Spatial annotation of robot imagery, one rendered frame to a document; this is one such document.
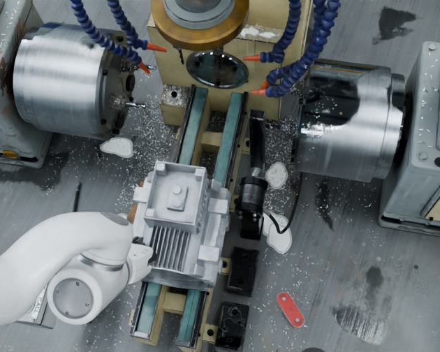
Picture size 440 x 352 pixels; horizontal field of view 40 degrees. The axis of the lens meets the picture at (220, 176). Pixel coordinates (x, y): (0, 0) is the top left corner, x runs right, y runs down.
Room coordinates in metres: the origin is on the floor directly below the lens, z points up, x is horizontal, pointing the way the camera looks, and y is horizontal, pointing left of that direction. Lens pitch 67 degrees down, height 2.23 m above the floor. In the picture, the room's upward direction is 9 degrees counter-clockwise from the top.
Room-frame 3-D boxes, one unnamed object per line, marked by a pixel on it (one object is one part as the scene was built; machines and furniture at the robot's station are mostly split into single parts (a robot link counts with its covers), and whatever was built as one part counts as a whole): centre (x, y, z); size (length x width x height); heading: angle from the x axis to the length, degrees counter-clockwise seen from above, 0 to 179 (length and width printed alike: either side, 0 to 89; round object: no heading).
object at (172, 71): (0.84, -0.05, 0.97); 0.30 x 0.11 x 0.34; 70
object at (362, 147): (0.58, -0.31, 1.04); 0.41 x 0.25 x 0.25; 70
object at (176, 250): (0.40, 0.10, 1.01); 0.20 x 0.19 x 0.19; 162
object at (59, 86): (0.81, 0.33, 1.04); 0.37 x 0.25 x 0.25; 70
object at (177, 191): (0.44, 0.09, 1.11); 0.12 x 0.11 x 0.07; 162
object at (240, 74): (0.78, -0.03, 1.02); 0.15 x 0.02 x 0.15; 70
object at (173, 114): (0.79, 0.08, 0.86); 0.07 x 0.06 x 0.12; 70
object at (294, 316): (0.24, -0.11, 0.81); 0.09 x 0.03 x 0.02; 22
